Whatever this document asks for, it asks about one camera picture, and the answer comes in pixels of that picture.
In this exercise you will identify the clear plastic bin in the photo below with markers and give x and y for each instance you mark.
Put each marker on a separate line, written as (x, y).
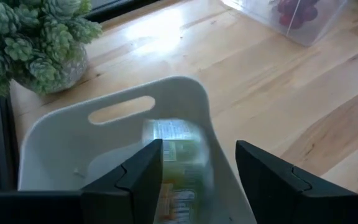
(322, 28)

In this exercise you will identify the green leafy vegetable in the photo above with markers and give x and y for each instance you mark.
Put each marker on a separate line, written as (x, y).
(26, 43)

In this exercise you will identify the red grape bunch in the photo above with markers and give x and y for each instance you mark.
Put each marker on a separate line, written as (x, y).
(294, 14)

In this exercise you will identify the green-label tin can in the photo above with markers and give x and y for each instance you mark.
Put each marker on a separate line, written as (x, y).
(185, 161)

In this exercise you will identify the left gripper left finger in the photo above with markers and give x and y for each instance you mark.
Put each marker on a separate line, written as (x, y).
(135, 186)

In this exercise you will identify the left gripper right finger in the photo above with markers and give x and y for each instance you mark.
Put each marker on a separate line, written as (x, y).
(284, 199)

